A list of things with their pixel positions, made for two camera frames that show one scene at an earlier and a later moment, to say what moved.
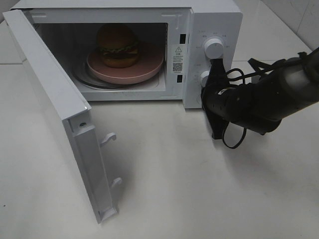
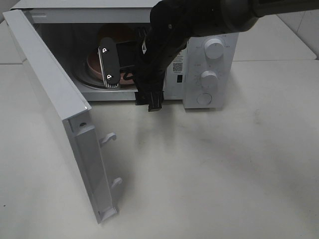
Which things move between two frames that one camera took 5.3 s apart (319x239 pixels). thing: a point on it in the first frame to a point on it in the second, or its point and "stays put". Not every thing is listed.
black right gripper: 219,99 to 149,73
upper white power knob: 214,49 stays put
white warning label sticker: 177,59 stays put
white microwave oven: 73,108 stays put
